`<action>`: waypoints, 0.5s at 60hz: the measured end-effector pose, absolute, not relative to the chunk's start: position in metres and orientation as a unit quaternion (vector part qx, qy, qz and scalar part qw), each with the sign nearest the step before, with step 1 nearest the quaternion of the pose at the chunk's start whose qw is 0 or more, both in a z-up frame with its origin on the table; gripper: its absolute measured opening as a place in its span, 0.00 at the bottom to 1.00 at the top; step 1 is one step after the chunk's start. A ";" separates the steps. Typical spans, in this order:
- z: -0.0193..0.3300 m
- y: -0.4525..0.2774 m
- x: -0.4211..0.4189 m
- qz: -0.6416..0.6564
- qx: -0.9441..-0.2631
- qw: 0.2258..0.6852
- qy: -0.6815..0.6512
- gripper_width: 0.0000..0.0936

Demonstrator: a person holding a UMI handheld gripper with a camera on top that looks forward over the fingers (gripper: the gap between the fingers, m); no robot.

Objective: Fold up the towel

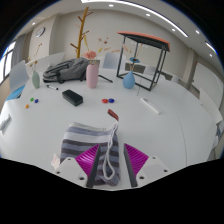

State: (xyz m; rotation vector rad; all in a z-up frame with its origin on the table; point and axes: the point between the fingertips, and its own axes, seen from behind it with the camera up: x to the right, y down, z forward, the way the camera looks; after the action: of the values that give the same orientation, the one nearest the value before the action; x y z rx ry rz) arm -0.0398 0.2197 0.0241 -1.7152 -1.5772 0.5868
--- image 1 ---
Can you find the dark-framed window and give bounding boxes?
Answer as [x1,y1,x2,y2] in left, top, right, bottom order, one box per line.
[0,41,17,84]

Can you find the blue vase with flowers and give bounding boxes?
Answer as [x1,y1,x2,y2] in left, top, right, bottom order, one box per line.
[121,43,144,90]

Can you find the white chair with blue seat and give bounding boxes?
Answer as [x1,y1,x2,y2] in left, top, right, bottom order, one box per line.
[4,59,29,102]

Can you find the pink vase with flowers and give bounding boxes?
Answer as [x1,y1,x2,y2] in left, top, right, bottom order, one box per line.
[81,35,113,90]

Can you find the grey backpack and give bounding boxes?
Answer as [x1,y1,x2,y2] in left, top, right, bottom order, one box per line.
[42,57,91,84]

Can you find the grey curtain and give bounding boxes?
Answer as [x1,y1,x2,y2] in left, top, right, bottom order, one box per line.
[11,34,28,69]

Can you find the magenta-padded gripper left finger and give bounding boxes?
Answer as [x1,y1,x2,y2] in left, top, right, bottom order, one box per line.
[54,143,102,189]

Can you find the white rectangular bar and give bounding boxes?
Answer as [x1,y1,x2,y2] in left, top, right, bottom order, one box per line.
[139,97,162,115]

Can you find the long ceiling light strip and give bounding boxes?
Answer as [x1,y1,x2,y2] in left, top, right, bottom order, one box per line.
[81,0,189,38]

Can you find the small red marker cap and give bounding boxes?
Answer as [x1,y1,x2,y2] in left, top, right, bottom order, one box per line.
[107,108,120,121]

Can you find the grey pink striped towel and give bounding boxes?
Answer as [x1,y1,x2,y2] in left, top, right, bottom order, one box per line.
[51,121,122,187]

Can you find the round wall clock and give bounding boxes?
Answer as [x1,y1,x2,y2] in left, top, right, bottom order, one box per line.
[35,26,46,38]

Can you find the round ceiling spotlights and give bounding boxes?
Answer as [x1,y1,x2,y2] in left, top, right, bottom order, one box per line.
[30,3,214,58]

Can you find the green vase with dried stems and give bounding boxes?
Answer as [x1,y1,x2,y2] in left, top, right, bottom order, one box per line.
[26,43,44,90]

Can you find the black rectangular box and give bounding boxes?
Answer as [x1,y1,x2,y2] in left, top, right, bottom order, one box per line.
[61,88,84,108]

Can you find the wooden coat tree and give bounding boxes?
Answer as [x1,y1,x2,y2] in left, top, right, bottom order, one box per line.
[69,6,94,59]

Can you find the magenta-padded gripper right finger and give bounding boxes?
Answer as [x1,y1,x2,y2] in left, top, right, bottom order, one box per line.
[123,142,171,188]

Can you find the white remote control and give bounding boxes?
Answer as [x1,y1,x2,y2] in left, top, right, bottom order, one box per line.
[0,113,13,132]

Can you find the black frame stand orange top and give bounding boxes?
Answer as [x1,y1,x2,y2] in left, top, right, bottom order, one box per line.
[115,31,172,92]

